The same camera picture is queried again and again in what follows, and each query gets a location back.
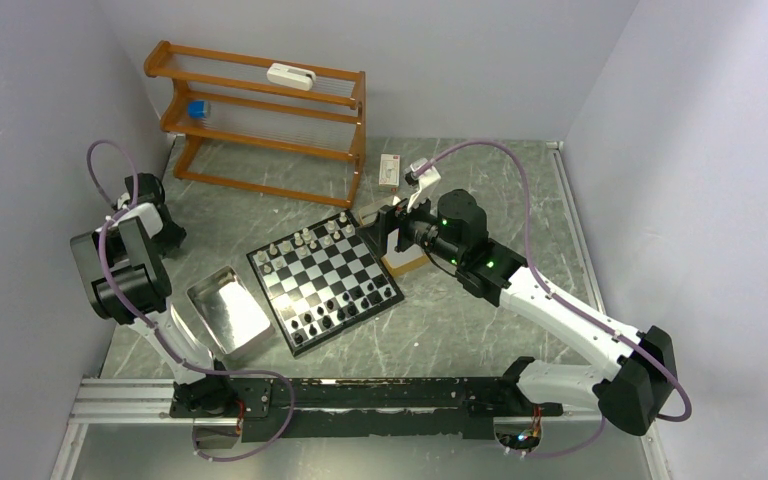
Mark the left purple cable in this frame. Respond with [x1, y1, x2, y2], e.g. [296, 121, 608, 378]
[85, 139, 296, 464]

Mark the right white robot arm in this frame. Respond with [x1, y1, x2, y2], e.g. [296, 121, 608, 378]
[362, 189, 681, 436]

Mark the blue cap on rack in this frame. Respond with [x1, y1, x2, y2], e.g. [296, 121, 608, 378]
[186, 100, 211, 120]

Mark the small white red box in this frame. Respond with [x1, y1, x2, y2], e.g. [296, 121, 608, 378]
[378, 153, 401, 190]

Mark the wooden three-tier rack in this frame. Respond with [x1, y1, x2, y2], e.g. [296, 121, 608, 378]
[143, 40, 367, 208]

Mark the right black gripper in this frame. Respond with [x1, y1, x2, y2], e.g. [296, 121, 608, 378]
[355, 184, 463, 266]

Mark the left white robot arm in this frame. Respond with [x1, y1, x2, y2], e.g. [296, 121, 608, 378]
[70, 173, 241, 416]

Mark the silver tin with white pieces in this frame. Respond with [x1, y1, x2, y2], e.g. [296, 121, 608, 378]
[186, 266, 275, 358]

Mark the black white chess board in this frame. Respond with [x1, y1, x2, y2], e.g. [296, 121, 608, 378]
[247, 210, 404, 357]

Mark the white device on rack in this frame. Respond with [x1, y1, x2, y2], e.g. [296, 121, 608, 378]
[266, 63, 317, 91]

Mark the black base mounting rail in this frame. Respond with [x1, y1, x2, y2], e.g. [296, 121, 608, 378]
[168, 371, 564, 443]

